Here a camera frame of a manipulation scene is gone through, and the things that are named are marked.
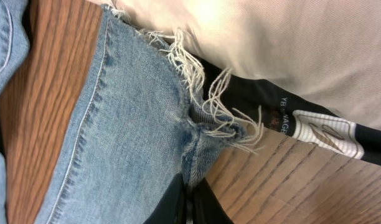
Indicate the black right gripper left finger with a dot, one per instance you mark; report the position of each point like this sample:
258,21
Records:
171,209

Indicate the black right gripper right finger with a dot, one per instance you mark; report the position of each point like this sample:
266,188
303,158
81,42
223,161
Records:
206,207

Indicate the light blue denim jeans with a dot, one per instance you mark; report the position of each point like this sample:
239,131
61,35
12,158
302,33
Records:
140,120

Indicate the dark navy garment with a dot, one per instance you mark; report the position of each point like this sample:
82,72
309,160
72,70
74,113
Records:
286,113

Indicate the beige cloth garment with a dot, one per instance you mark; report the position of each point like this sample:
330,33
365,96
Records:
326,51

